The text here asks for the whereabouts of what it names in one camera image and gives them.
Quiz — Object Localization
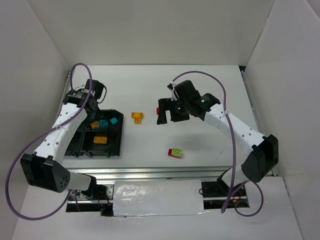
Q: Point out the green lego brick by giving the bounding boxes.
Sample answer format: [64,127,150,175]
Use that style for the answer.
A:
[171,148,182,158]

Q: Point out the orange L-shaped lego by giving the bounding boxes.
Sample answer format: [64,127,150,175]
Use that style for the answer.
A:
[131,112,144,124]

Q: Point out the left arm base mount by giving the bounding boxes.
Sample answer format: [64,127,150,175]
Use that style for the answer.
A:
[66,184,115,217]

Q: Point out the small blue lego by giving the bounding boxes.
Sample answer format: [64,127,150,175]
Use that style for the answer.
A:
[110,117,118,125]

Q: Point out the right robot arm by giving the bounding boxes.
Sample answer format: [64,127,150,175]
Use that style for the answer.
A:
[157,80,279,188]

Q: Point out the orange printed lego brick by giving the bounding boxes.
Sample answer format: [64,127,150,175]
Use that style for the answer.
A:
[90,121,100,129]

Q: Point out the black compartment tray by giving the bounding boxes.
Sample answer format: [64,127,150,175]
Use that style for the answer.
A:
[64,109,124,158]

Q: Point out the yellow lego brick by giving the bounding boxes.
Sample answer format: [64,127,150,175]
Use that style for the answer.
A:
[93,136,108,144]

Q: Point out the aluminium front rail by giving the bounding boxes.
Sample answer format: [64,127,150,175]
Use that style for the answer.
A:
[69,166,227,181]

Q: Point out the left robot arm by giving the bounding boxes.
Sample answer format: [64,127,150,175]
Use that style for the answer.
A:
[20,80,106,196]

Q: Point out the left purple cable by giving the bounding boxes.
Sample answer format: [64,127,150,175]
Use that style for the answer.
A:
[4,62,108,221]

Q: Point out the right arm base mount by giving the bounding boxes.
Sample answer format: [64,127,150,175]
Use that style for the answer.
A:
[198,181,249,210]

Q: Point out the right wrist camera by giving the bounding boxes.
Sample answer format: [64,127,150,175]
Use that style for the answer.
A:
[167,81,179,101]

